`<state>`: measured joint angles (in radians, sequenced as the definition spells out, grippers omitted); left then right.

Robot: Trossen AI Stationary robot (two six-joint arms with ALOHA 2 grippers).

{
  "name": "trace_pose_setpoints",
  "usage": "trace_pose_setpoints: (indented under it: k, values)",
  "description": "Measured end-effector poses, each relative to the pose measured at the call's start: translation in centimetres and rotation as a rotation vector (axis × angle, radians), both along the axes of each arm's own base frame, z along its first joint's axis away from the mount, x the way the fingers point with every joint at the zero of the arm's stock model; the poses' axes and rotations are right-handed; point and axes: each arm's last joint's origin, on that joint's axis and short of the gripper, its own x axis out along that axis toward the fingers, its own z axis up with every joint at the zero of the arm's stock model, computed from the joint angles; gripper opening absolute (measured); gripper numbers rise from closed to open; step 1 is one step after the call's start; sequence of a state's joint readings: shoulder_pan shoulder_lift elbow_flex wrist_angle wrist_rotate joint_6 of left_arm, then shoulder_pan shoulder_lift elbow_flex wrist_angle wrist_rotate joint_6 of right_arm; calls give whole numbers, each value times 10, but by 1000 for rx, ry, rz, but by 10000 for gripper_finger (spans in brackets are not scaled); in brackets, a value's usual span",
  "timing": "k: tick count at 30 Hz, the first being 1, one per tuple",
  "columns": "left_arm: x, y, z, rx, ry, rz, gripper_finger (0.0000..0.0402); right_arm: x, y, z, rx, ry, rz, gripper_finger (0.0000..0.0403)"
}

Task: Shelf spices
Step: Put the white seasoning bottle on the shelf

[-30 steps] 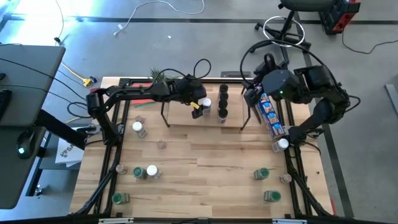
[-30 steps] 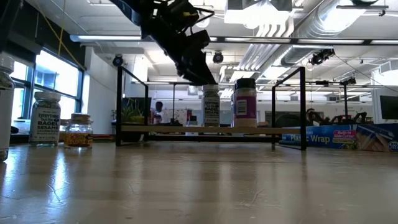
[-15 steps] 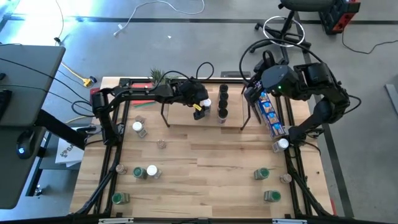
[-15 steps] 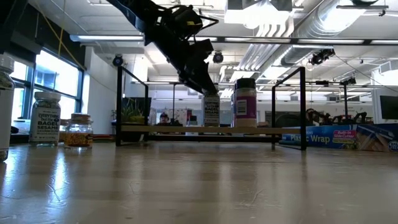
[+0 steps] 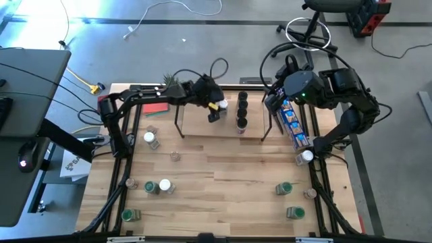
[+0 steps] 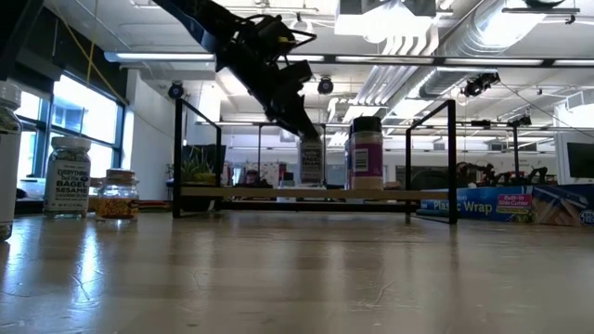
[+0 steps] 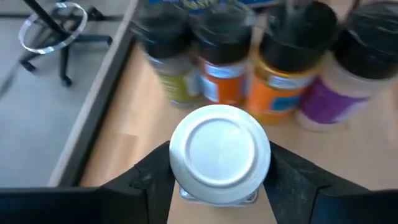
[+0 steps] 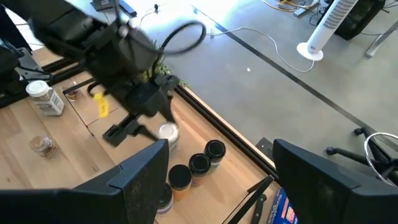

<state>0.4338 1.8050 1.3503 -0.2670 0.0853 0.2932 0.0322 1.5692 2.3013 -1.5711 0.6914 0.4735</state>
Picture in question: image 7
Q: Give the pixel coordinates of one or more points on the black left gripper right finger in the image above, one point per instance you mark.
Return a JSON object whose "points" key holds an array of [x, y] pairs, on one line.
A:
{"points": [[342, 208]]}

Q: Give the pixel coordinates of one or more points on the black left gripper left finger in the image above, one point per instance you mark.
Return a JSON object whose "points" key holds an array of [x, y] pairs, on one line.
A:
{"points": [[77, 205]]}

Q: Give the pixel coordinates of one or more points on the black-lid purple-label spice jar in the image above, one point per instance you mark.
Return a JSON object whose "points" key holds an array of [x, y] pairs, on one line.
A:
{"points": [[329, 102]]}

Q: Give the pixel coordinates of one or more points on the black-lid yellow-orange spice jar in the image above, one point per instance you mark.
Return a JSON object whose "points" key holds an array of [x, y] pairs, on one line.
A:
{"points": [[270, 102]]}

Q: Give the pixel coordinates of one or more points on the white-lid clear spice jar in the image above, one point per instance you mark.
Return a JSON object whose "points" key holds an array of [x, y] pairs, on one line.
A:
{"points": [[219, 152]]}

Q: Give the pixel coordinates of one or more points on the black-lid olive-label spice jar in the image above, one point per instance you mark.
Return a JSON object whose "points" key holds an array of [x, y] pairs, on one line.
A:
{"points": [[177, 87]]}

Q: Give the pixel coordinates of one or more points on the black-lid orange-label spice jar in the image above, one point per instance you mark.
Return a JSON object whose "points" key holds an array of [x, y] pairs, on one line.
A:
{"points": [[224, 90]]}

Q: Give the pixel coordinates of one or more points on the blue plastic wrap box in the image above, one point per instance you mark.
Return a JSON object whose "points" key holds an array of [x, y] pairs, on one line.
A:
{"points": [[192, 3]]}

